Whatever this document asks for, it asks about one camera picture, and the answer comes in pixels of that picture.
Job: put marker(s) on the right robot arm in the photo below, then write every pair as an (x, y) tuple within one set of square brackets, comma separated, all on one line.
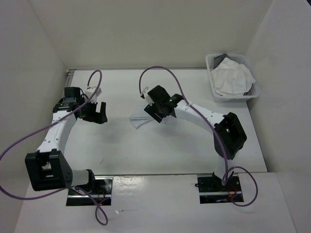
[(228, 134)]

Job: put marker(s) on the white plastic laundry basket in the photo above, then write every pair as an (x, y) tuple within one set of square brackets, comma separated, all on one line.
[(241, 59)]

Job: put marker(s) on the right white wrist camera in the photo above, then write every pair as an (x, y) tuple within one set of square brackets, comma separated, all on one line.
[(145, 95)]

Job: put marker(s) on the white skirt in basket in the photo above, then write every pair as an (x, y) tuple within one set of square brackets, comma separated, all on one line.
[(230, 78)]

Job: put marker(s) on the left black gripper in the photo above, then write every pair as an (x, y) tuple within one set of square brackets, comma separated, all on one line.
[(96, 117)]

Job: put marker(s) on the white skirt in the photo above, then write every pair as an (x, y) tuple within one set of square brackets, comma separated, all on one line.
[(230, 78), (139, 117)]

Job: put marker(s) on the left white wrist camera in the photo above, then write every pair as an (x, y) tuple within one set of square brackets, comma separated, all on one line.
[(90, 90)]

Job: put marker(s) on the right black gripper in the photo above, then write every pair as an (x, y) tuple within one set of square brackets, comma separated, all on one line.
[(150, 108)]

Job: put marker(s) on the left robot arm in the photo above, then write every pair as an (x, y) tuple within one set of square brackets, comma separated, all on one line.
[(47, 167)]

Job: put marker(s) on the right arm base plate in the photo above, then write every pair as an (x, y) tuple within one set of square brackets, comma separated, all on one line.
[(212, 191)]

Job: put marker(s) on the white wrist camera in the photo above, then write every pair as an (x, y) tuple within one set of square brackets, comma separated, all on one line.
[(145, 95), (90, 90)]

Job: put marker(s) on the dark garment in basket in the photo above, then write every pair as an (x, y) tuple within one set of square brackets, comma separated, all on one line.
[(218, 59)]

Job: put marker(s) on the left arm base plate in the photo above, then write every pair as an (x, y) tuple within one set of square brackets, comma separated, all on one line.
[(101, 192)]

